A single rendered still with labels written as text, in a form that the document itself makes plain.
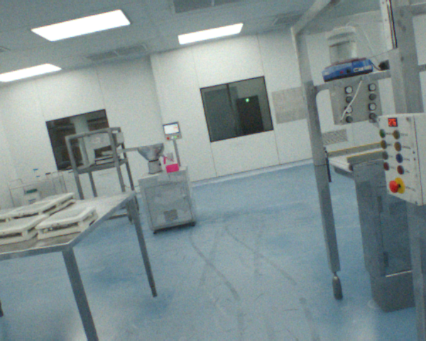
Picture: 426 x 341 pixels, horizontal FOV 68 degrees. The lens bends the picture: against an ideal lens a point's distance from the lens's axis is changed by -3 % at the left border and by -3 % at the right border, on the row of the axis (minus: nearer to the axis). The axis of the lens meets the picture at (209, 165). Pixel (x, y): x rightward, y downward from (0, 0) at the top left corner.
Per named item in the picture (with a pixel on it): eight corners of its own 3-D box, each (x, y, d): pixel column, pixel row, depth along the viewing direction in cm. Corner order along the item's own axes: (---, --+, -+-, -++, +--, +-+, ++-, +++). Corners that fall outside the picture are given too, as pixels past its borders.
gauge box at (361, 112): (341, 125, 163) (336, 86, 160) (334, 125, 173) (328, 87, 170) (383, 117, 162) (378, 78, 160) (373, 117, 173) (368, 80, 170)
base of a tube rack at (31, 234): (-14, 246, 167) (-15, 242, 166) (15, 231, 191) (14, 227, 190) (27, 240, 164) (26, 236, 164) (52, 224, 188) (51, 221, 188)
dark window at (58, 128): (57, 172, 693) (45, 121, 678) (58, 172, 694) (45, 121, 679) (116, 160, 693) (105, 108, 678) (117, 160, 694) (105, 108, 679)
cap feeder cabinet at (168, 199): (150, 235, 423) (136, 179, 413) (155, 222, 479) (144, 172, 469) (197, 226, 423) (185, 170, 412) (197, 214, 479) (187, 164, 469)
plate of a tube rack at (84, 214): (35, 230, 161) (34, 226, 161) (55, 217, 185) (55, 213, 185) (82, 221, 161) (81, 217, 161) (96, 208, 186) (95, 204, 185)
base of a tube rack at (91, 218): (37, 239, 162) (36, 235, 161) (57, 224, 186) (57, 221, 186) (84, 230, 162) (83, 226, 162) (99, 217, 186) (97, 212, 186)
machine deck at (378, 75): (336, 87, 160) (334, 79, 160) (312, 94, 198) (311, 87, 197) (451, 66, 159) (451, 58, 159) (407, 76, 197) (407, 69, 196)
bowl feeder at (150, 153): (140, 177, 428) (134, 149, 423) (145, 172, 464) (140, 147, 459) (177, 170, 428) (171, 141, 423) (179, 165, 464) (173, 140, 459)
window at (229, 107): (210, 142, 692) (199, 88, 677) (210, 142, 693) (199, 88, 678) (273, 130, 692) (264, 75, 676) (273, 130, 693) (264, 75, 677)
